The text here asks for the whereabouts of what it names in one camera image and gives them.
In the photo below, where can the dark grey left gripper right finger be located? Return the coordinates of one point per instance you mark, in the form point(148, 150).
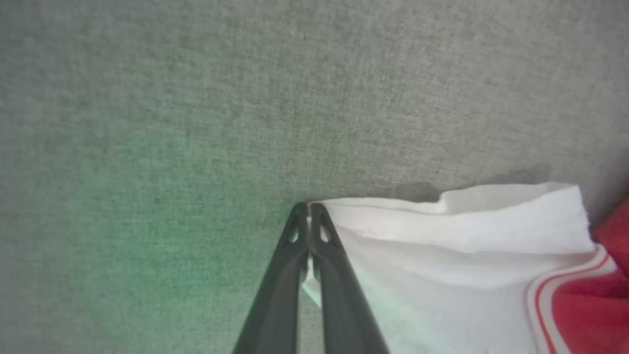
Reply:
point(341, 305)

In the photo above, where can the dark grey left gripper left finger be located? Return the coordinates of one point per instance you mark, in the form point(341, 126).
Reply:
point(282, 295)

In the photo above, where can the red and white t-shirt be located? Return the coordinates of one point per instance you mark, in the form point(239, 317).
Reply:
point(442, 275)

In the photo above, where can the grey fabric mat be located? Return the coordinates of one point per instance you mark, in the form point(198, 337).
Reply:
point(196, 98)

